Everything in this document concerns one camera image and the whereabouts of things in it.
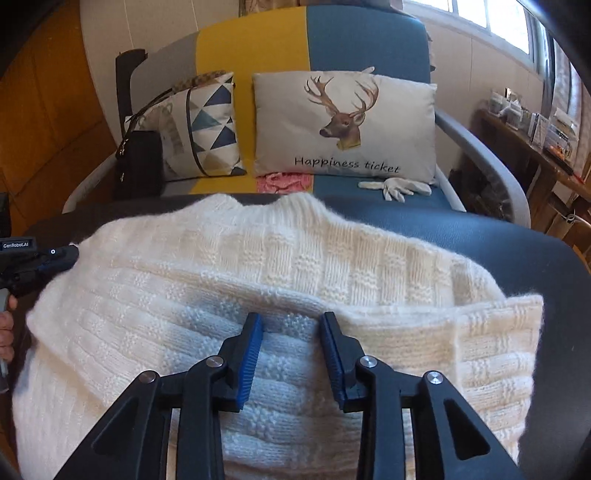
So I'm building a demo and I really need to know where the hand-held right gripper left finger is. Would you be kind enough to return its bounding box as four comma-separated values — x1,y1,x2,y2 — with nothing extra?
55,311,265,480

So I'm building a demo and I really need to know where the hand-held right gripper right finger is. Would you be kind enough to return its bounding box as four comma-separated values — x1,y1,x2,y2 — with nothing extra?
320,311,527,480

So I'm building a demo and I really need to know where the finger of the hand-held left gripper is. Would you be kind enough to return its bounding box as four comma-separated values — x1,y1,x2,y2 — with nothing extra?
7,244,80,296

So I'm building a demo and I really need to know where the cream knit sweater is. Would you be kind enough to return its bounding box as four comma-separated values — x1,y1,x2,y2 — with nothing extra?
11,191,546,480

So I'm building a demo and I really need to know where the person's left hand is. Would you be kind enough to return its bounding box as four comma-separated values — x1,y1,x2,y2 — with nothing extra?
0,295,18,365

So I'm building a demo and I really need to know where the black handbag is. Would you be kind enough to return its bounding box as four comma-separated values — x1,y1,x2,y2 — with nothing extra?
115,71,232,200

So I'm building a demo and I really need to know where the pink knitted cloth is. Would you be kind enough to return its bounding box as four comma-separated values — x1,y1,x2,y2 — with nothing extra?
256,172,315,195

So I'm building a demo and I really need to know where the white glove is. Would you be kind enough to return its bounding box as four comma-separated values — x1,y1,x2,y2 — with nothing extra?
358,178,432,202

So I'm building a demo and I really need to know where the triangle pattern pillow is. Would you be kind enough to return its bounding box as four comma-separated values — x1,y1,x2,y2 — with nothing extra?
124,70,247,182

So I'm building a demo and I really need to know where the deer print pillow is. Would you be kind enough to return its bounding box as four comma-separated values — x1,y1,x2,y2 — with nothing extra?
252,67,438,185

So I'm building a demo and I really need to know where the wooden side table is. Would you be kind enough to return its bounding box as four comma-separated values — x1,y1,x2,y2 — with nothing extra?
475,108,591,241

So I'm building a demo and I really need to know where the cluster of jars and boxes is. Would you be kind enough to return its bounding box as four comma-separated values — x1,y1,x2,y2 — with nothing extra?
487,88,583,162

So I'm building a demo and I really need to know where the blue yellow grey sofa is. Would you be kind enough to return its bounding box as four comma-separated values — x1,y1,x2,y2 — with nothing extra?
62,4,532,227

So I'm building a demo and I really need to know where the beige patterned curtain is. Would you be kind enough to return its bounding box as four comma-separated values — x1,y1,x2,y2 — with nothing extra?
549,28,591,153

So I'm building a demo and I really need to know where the window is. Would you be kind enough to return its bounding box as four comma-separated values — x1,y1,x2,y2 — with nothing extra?
402,0,555,70

